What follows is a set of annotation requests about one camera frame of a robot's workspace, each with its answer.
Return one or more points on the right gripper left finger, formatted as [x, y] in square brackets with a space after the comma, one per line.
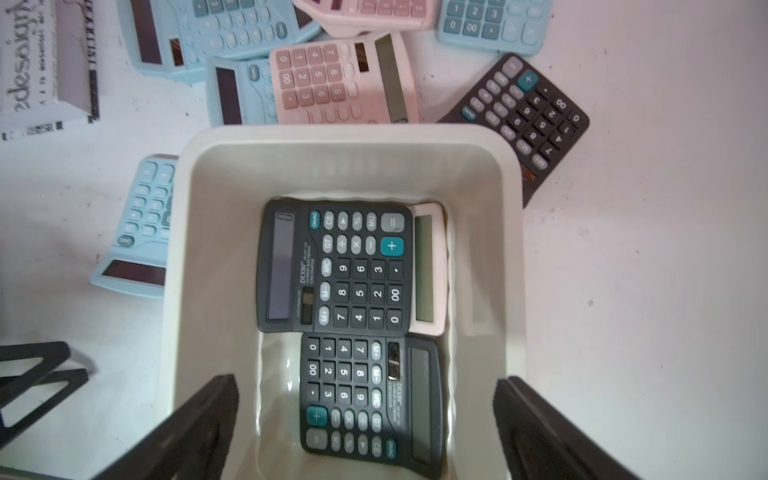
[192, 443]

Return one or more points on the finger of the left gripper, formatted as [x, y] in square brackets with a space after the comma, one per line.
[51, 355]

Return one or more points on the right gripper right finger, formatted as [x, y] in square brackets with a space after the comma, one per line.
[539, 442]

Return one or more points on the black calculator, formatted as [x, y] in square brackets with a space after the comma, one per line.
[373, 399]
[338, 267]
[539, 122]

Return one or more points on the pink calculator front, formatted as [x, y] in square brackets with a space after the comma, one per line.
[429, 302]

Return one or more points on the pink calculator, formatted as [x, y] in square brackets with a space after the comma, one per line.
[429, 302]
[367, 79]
[350, 18]

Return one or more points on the black calculator front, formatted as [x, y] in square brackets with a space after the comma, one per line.
[338, 267]

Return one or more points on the light blue calculator front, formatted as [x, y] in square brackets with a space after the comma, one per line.
[136, 261]

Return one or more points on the light blue calculator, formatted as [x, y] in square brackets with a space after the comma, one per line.
[503, 26]
[136, 261]
[240, 92]
[172, 39]

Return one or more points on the white plastic storage box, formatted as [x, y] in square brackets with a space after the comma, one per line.
[225, 177]

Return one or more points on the light blue calculator lower centre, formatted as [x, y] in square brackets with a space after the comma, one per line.
[240, 92]

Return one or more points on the light blue calculator centre top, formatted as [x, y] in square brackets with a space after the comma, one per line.
[172, 39]

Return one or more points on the pink calculator behind box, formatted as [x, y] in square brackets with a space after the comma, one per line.
[367, 79]

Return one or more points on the light blue calculator back right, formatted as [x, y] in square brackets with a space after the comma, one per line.
[503, 26]

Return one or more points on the pink calculator back tilted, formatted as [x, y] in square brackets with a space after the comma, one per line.
[350, 18]

